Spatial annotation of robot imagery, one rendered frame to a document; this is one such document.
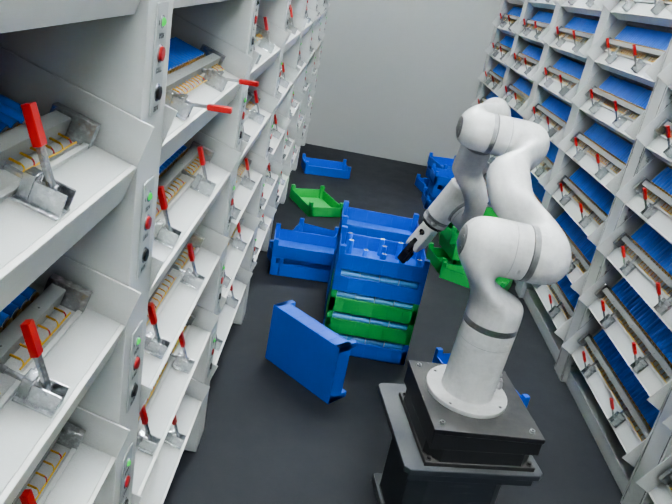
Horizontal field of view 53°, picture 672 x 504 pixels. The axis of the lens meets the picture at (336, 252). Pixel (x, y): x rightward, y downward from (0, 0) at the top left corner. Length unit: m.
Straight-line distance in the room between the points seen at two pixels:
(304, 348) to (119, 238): 1.36
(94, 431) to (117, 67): 0.47
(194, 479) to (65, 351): 1.04
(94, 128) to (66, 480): 0.43
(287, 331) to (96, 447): 1.26
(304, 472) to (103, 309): 1.09
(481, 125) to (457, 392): 0.63
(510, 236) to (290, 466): 0.87
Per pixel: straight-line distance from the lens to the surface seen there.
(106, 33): 0.76
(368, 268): 2.21
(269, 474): 1.82
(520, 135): 1.70
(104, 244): 0.82
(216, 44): 1.45
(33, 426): 0.69
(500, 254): 1.38
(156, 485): 1.52
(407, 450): 1.54
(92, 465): 0.95
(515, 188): 1.52
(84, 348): 0.80
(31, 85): 0.80
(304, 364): 2.13
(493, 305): 1.43
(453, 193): 2.07
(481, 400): 1.56
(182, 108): 1.00
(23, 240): 0.57
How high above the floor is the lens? 1.20
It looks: 22 degrees down
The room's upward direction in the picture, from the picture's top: 11 degrees clockwise
